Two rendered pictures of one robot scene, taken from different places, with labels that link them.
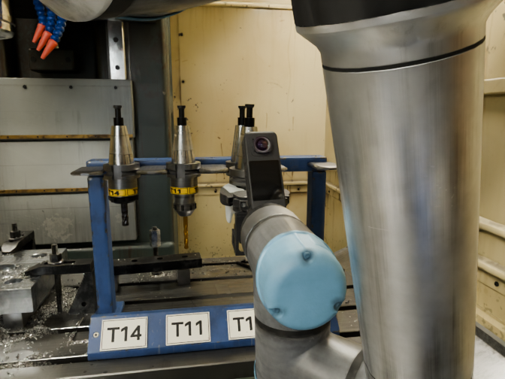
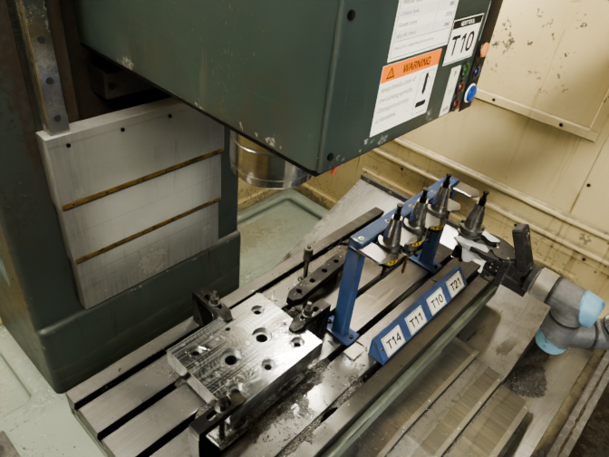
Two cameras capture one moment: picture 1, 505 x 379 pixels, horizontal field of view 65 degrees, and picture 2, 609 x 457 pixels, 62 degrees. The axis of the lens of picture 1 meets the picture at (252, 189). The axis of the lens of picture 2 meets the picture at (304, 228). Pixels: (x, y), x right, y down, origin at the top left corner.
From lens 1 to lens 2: 1.22 m
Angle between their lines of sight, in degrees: 46
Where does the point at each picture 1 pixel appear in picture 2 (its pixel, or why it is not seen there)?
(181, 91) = not seen: hidden behind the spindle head
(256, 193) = (526, 261)
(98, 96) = (195, 118)
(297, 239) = (593, 297)
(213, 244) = not seen: hidden behind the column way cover
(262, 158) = (526, 241)
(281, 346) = (574, 331)
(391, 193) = not seen: outside the picture
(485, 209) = (515, 184)
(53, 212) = (149, 248)
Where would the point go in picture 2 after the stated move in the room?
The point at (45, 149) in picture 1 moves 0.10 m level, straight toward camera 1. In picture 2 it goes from (142, 190) to (175, 202)
